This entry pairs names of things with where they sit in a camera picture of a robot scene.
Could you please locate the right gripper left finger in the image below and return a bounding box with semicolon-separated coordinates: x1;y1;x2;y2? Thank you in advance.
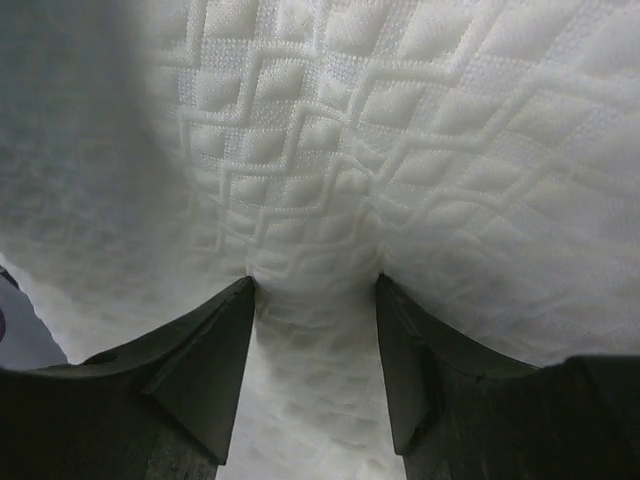
1;277;255;480

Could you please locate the cream pillow yellow edge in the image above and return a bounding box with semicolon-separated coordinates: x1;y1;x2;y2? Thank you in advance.
1;1;639;479

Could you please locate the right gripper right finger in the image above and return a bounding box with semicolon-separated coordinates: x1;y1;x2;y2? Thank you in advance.
375;276;639;479

